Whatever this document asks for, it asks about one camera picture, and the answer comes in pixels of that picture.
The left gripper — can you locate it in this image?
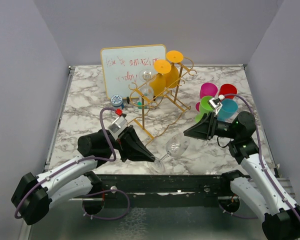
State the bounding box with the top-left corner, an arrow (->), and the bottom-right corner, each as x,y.
98,125 -> 156,163

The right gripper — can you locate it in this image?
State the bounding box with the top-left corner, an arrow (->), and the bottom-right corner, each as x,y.
183,110 -> 240,140

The green wine glass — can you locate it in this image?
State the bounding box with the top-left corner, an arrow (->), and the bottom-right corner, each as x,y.
194,95 -> 215,123

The clear wine glass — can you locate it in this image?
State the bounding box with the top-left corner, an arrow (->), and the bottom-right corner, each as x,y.
147,133 -> 190,174
138,69 -> 154,104

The teal wine glass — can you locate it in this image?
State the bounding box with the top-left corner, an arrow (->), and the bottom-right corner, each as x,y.
217,98 -> 239,121

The pink wine glass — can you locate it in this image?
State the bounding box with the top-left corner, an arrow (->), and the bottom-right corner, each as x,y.
199,82 -> 218,99

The red wine glass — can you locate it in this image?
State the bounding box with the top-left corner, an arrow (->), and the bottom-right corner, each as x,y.
218,83 -> 238,96

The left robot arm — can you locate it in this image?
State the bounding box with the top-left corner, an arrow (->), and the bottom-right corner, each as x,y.
11,126 -> 155,225

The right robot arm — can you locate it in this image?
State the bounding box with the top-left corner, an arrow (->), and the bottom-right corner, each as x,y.
183,111 -> 300,240

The rear orange wine glass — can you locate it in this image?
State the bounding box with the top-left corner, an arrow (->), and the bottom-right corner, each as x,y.
165,50 -> 184,89

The orange wine glass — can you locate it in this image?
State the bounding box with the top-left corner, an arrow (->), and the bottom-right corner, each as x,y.
165,50 -> 184,89
149,59 -> 172,97

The front orange wine glass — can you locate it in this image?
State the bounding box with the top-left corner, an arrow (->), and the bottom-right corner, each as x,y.
149,59 -> 172,97

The blue white small can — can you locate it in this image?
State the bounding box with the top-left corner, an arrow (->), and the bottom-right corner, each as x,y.
110,94 -> 124,109

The yellow framed whiteboard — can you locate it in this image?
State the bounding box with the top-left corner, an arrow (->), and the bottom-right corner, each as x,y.
100,44 -> 167,99

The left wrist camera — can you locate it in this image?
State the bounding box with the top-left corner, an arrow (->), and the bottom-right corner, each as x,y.
108,108 -> 128,141

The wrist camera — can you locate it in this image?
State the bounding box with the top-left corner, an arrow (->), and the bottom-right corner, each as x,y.
108,108 -> 128,141
208,94 -> 225,116

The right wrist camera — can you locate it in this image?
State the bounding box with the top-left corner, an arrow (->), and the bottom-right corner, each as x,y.
208,94 -> 225,116

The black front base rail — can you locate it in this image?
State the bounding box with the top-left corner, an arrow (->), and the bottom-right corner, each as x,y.
72,173 -> 241,208

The gold wire glass rack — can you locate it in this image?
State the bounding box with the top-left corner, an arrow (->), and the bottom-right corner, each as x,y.
128,57 -> 197,145

